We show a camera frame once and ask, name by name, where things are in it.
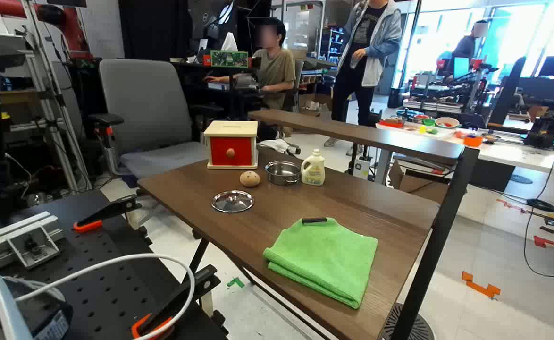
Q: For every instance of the orange cup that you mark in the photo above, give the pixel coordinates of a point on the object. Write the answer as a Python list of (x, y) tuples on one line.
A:
[(472, 140)]

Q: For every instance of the white bowl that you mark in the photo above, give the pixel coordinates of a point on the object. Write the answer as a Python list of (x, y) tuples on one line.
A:
[(447, 122)]

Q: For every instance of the wooden box with red drawer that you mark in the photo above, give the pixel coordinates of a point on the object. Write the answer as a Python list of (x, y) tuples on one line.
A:
[(231, 141)]

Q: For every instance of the silver metal ladder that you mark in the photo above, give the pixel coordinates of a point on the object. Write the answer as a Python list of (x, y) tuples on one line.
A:
[(53, 108)]

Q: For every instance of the black perforated robot stand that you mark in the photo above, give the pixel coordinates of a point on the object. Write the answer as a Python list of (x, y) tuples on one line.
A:
[(102, 283)]

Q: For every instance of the person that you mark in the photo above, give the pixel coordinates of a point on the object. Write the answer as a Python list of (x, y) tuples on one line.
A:
[(465, 47), (277, 68), (369, 52)]

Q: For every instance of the grey and black device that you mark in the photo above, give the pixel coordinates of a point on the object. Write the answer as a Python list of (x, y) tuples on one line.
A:
[(46, 316)]

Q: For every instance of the aluminium rail with bracket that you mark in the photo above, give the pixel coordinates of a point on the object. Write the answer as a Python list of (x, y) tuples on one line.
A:
[(17, 236)]

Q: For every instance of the red tray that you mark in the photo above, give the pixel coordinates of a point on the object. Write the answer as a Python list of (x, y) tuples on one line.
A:
[(391, 123)]

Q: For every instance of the red robot arm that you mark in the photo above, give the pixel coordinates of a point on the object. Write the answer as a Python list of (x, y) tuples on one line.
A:
[(69, 28)]

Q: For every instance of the green tissue box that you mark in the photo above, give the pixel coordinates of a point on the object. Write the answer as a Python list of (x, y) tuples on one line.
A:
[(229, 58)]

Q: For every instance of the cardboard box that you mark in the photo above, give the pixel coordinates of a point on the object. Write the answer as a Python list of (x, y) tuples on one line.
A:
[(414, 182)]

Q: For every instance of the green folded cloth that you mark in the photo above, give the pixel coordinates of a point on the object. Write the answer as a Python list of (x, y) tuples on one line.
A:
[(324, 257)]

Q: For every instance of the silver metal pot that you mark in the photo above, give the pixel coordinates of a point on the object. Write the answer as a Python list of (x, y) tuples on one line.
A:
[(282, 173)]

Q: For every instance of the grey office chair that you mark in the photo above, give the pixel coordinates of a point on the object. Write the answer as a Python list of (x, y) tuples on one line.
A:
[(140, 108)]

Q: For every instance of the brown toy potato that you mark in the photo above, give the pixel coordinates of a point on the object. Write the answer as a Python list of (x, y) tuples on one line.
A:
[(250, 179)]

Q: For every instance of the white table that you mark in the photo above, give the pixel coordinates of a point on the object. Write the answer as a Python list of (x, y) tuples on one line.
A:
[(517, 153)]

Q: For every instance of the round grey floor base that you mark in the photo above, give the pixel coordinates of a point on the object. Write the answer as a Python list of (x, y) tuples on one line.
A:
[(416, 326)]

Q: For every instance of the small black bar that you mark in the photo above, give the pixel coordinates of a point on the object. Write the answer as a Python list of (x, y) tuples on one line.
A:
[(314, 220)]

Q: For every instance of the white plastic bottle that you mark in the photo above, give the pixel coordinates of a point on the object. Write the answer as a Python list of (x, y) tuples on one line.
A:
[(313, 172)]

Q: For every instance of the silver pot lid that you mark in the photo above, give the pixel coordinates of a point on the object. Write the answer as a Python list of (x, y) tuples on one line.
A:
[(232, 201)]

